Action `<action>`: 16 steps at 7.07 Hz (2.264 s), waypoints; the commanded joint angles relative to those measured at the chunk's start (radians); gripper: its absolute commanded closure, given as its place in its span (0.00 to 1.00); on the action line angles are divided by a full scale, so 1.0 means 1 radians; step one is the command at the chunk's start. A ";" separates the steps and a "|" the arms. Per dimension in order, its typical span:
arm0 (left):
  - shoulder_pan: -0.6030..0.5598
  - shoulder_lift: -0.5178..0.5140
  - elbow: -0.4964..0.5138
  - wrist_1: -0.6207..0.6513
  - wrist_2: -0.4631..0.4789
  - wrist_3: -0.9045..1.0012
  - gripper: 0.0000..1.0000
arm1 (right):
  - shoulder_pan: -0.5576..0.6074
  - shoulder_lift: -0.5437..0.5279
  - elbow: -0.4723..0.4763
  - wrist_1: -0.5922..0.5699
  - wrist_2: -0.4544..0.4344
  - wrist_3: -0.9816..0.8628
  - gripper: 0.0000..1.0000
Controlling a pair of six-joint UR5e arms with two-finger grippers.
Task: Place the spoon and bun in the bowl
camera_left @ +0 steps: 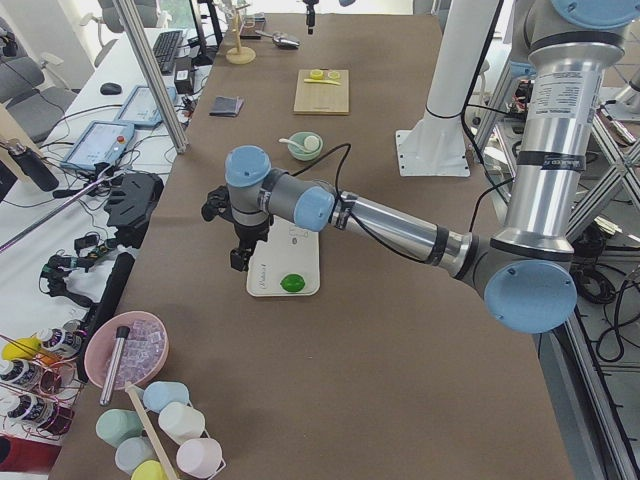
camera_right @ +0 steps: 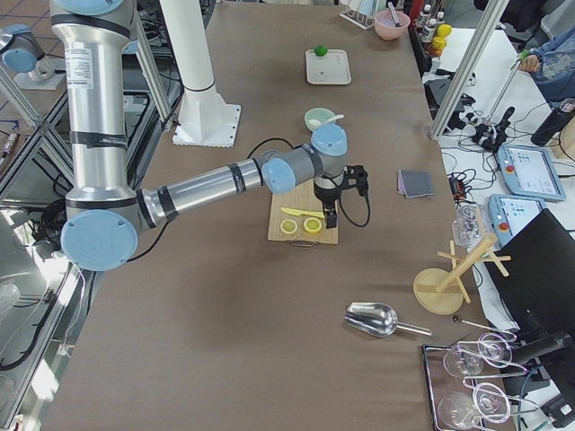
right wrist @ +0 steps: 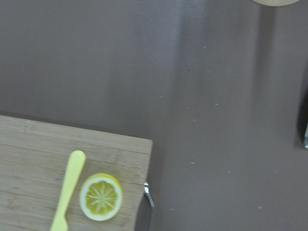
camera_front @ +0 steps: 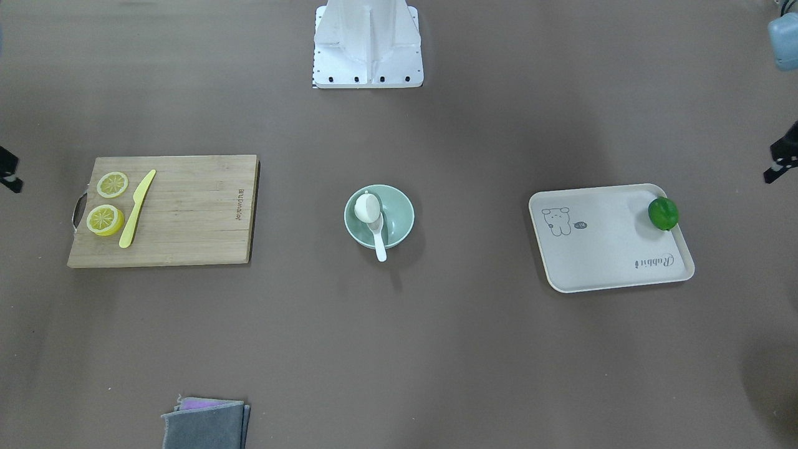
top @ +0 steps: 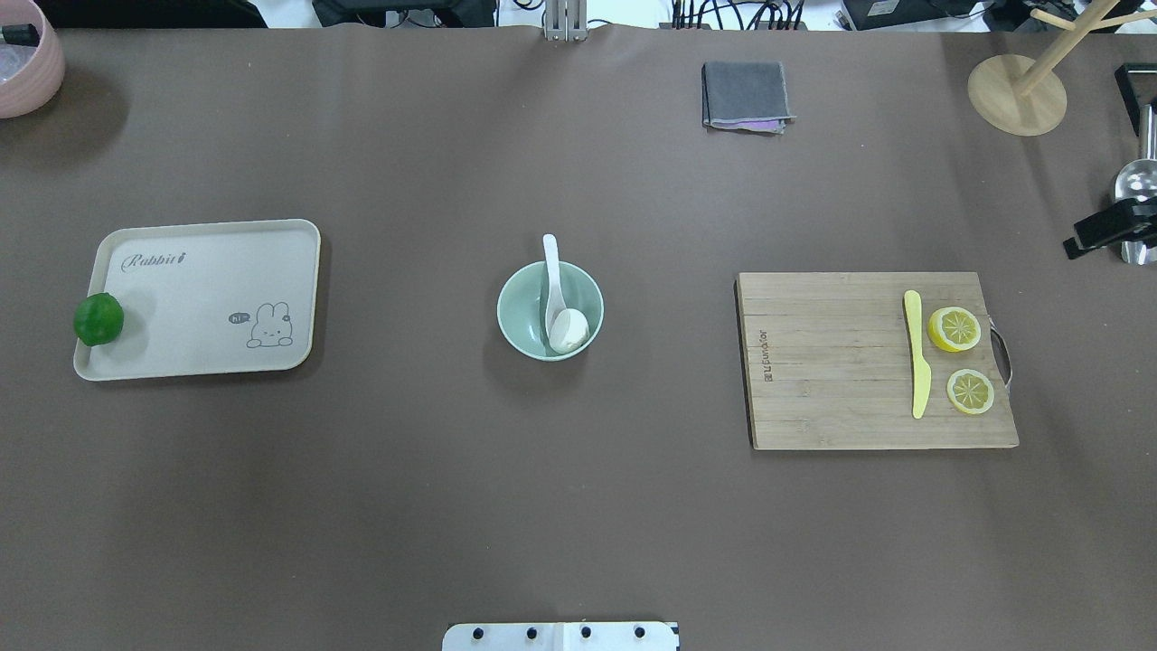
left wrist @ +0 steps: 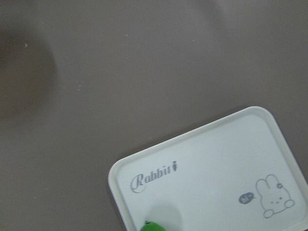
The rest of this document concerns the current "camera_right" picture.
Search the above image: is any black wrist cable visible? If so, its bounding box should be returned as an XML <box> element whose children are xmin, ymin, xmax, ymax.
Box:
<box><xmin>244</xmin><ymin>137</ymin><xmax>372</xmax><ymax>227</ymax></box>

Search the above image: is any yellow plastic knife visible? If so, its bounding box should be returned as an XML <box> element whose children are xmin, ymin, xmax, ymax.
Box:
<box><xmin>280</xmin><ymin>207</ymin><xmax>325</xmax><ymax>219</ymax></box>

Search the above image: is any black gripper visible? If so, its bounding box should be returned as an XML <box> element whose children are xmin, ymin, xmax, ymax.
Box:
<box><xmin>314</xmin><ymin>165</ymin><xmax>368</xmax><ymax>230</ymax></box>

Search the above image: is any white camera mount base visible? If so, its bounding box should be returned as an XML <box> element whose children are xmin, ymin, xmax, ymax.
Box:
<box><xmin>160</xmin><ymin>0</ymin><xmax>241</xmax><ymax>148</ymax></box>

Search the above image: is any blue teach pendant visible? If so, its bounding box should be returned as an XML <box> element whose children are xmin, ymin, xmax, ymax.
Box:
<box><xmin>496</xmin><ymin>144</ymin><xmax>567</xmax><ymax>202</ymax></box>
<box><xmin>488</xmin><ymin>194</ymin><xmax>546</xmax><ymax>246</ymax></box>

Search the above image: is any pink bowl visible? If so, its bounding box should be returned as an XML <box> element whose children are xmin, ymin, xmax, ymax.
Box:
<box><xmin>374</xmin><ymin>10</ymin><xmax>411</xmax><ymax>40</ymax></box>

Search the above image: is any bamboo cutting board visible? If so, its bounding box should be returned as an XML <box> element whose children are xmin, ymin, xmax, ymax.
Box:
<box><xmin>268</xmin><ymin>180</ymin><xmax>339</xmax><ymax>245</ymax></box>

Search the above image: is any folded grey cloth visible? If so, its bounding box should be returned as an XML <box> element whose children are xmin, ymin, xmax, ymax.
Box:
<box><xmin>397</xmin><ymin>170</ymin><xmax>435</xmax><ymax>198</ymax></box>

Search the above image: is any white ceramic soup spoon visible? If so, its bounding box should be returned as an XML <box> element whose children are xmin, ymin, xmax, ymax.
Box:
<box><xmin>322</xmin><ymin>114</ymin><xmax>344</xmax><ymax>126</ymax></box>

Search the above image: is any steel scoop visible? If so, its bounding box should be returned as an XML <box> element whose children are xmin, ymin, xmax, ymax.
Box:
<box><xmin>344</xmin><ymin>302</ymin><xmax>433</xmax><ymax>338</ymax></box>

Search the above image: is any green lime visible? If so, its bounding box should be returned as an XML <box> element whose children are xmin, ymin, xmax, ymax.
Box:
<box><xmin>313</xmin><ymin>45</ymin><xmax>328</xmax><ymax>57</ymax></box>

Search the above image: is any beige rabbit serving tray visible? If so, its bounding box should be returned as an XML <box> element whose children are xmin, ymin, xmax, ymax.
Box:
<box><xmin>305</xmin><ymin>49</ymin><xmax>351</xmax><ymax>85</ymax></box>

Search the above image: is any upper lemon half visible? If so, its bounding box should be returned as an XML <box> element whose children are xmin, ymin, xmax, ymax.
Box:
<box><xmin>304</xmin><ymin>216</ymin><xmax>323</xmax><ymax>233</ymax></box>

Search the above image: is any lower lemon slice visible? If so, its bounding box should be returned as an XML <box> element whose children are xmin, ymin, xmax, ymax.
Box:
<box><xmin>279</xmin><ymin>219</ymin><xmax>298</xmax><ymax>235</ymax></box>

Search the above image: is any wooden cup stand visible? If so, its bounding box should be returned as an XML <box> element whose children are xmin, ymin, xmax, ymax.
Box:
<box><xmin>413</xmin><ymin>233</ymin><xmax>511</xmax><ymax>315</ymax></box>

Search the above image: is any light green bowl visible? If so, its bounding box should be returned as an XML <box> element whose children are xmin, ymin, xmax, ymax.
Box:
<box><xmin>304</xmin><ymin>107</ymin><xmax>335</xmax><ymax>132</ymax></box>

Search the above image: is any steel muddler in bowl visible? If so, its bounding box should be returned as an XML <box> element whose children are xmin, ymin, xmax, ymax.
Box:
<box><xmin>387</xmin><ymin>2</ymin><xmax>401</xmax><ymax>28</ymax></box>

